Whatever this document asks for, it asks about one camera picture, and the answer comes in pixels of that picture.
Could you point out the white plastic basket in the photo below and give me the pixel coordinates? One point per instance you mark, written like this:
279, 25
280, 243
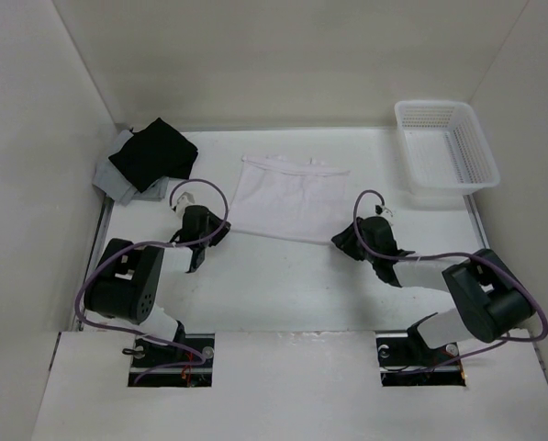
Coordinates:
444, 149

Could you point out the folded black tank top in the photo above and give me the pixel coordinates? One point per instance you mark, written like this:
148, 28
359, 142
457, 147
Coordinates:
155, 152

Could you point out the left metal table rail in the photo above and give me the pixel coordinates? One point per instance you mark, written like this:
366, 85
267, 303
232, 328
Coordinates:
95, 253

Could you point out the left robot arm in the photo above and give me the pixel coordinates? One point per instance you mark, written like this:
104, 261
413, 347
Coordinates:
121, 294

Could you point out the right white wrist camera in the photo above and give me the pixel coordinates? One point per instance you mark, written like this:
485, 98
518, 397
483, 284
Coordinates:
381, 210

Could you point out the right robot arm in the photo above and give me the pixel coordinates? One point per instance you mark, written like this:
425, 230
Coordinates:
488, 300

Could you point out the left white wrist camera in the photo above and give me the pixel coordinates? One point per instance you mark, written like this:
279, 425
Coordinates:
182, 203

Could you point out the folded grey tank top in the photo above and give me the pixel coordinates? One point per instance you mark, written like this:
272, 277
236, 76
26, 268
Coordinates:
116, 186

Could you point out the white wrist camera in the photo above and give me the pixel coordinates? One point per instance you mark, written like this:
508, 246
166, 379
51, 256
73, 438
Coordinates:
182, 203
381, 210

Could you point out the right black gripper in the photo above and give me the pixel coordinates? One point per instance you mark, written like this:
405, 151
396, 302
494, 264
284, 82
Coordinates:
345, 240

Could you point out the white tank top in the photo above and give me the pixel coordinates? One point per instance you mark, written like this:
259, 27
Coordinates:
299, 202

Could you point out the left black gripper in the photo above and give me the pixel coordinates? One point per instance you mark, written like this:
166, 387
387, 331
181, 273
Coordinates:
218, 223

